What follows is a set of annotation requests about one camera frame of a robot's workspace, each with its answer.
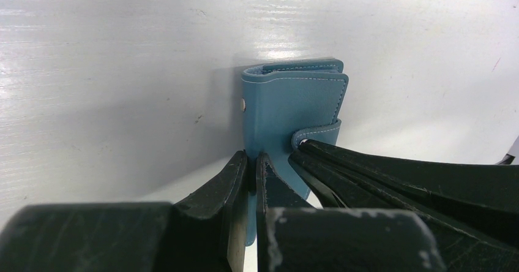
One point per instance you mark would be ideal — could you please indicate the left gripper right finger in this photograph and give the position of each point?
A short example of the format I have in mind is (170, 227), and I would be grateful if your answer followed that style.
(294, 236)

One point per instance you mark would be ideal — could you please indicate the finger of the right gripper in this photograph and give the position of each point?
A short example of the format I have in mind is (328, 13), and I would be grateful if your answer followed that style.
(461, 247)
(484, 197)

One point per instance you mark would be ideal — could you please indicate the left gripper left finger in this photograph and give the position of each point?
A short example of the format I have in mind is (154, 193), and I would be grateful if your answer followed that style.
(203, 232)

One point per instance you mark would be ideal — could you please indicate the blue leather card holder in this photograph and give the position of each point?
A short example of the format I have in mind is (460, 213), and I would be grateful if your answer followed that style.
(284, 103)

